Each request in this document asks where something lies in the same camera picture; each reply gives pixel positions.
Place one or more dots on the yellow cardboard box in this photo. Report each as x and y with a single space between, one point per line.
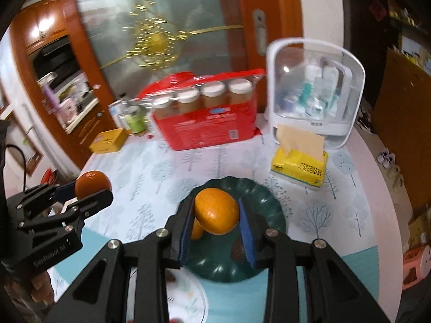
107 141

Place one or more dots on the gold sun door ornament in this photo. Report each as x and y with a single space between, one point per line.
156 40

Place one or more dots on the tree print tablecloth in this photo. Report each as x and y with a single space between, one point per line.
151 175

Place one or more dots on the beige sandals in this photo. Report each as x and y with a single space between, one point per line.
396 178

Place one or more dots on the dark brown round fruit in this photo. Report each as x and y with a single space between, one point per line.
239 250

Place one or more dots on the orange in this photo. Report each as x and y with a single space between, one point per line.
197 231
215 208
92 181

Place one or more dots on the green jar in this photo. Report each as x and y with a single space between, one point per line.
136 121

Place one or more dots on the yellow tissue pack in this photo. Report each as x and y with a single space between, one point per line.
299 170

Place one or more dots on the red pack of bottles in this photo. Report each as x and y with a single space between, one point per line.
202 124

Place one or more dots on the teal tube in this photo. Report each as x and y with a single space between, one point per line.
307 96

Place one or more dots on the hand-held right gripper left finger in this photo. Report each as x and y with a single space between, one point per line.
183 242

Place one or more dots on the person's left hand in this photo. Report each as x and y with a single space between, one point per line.
40 289

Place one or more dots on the purple cloth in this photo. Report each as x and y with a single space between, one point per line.
50 97

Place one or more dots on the brown cardboard sheet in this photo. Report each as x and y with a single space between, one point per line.
404 117

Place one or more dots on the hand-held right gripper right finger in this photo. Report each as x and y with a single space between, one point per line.
247 242

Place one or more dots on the white leaf print plate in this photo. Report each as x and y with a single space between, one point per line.
188 296

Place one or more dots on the dark green scalloped bowl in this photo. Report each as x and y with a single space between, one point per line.
266 205

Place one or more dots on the wooden kitchen cabinet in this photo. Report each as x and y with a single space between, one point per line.
47 20

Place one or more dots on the white clear storage box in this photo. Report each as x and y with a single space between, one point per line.
346 84

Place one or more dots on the black and white shoes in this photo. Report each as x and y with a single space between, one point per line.
367 121

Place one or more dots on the red container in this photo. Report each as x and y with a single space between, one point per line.
48 176

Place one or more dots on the pink kitchen appliance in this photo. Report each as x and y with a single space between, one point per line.
69 109

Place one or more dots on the pink plastic stool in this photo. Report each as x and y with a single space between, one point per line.
417 265

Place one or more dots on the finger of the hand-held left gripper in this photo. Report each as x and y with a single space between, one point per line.
94 202
65 191

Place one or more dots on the wooden door with glass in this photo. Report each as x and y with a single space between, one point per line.
107 23

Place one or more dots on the black range hood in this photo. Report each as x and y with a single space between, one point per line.
57 59

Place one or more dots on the white tube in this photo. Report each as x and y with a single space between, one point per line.
116 114

